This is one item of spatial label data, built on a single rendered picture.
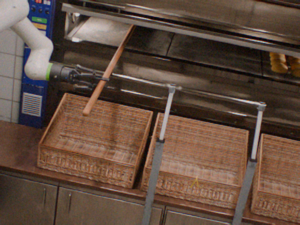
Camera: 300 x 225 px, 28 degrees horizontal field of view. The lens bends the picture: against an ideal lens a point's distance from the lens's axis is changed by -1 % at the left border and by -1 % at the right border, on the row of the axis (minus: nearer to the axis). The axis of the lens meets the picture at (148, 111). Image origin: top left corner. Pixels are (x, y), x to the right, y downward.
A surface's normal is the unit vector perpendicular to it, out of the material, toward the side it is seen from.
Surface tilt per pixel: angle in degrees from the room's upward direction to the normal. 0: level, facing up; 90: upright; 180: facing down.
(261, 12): 70
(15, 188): 90
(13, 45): 90
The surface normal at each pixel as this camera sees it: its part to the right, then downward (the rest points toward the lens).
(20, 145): 0.15, -0.90
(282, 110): -0.10, 0.07
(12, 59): -0.15, 0.40
